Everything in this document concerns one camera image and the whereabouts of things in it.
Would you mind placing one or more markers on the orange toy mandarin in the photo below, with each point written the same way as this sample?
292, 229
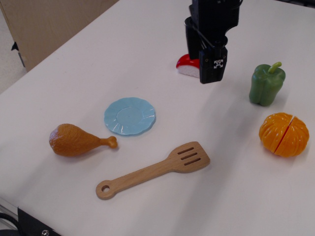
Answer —
284, 135

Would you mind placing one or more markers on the light blue toy plate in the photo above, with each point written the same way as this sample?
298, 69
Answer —
129, 116

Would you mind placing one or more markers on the beige cardboard panel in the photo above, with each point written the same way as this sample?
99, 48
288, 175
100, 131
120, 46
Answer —
39, 27

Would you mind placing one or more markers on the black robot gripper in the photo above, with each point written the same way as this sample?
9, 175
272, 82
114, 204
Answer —
206, 27

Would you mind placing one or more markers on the green toy bell pepper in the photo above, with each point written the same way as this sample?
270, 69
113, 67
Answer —
267, 80

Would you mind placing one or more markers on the black corner bracket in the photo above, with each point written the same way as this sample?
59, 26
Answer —
33, 227

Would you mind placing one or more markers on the red and white toy sushi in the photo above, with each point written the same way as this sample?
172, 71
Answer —
187, 66

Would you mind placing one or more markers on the brown toy chicken drumstick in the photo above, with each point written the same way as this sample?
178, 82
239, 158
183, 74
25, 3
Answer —
69, 140

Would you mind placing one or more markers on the wooden slotted spatula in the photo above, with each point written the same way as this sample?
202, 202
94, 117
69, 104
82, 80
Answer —
186, 158

